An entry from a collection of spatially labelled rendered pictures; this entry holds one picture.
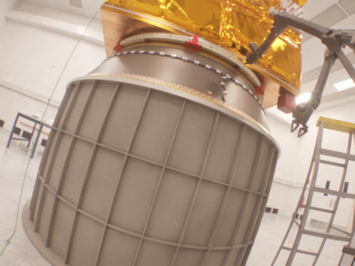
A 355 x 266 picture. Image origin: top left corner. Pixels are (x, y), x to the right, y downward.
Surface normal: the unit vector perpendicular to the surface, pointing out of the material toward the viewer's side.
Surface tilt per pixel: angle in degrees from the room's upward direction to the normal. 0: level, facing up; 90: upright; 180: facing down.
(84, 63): 90
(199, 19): 86
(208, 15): 87
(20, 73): 90
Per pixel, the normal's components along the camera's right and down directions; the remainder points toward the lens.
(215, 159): 0.33, -0.08
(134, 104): -0.12, -0.23
